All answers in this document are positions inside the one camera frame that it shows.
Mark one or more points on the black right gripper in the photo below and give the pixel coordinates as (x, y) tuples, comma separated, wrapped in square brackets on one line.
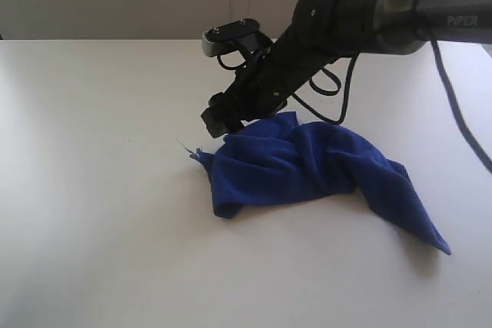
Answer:
[(320, 32)]

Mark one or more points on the blue towel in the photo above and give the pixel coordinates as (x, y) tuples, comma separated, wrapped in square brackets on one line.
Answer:
[(279, 160)]

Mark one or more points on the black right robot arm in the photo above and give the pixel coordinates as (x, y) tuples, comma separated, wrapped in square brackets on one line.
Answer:
[(401, 27)]

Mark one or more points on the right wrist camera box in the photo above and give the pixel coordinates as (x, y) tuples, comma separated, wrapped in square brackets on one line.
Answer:
[(234, 36)]

